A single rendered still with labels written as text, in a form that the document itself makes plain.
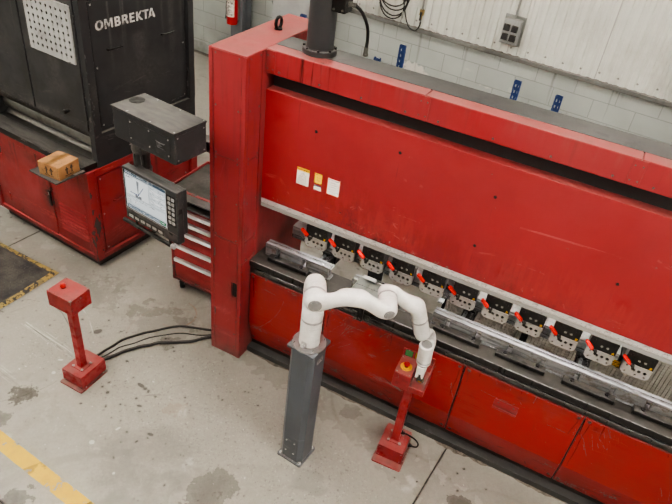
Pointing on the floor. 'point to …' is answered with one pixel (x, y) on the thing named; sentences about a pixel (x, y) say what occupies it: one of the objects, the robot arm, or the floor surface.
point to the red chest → (193, 271)
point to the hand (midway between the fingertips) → (420, 378)
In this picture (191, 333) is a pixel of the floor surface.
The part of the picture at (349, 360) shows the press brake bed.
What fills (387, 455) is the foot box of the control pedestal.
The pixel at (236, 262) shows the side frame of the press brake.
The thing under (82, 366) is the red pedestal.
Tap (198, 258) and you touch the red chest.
